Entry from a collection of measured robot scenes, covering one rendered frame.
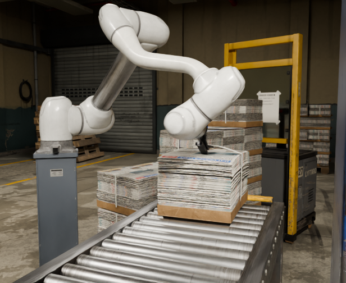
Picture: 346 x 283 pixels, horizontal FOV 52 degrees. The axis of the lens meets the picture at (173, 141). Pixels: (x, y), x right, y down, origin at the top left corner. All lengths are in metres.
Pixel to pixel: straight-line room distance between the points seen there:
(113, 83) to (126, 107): 8.27
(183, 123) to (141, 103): 8.70
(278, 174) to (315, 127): 3.72
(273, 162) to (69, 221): 2.22
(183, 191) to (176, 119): 0.35
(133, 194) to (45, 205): 0.48
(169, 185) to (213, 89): 0.44
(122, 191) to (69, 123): 0.53
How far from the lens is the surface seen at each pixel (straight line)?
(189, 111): 1.12
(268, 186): 3.61
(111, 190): 2.18
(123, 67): 1.67
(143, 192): 2.03
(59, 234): 1.90
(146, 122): 9.72
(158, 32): 1.58
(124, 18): 1.47
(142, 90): 9.77
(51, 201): 1.85
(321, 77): 8.84
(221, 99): 1.11
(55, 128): 1.81
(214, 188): 1.31
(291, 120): 3.28
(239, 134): 2.80
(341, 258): 0.21
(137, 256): 1.06
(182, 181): 1.33
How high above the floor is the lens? 1.21
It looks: 5 degrees down
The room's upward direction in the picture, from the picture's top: straight up
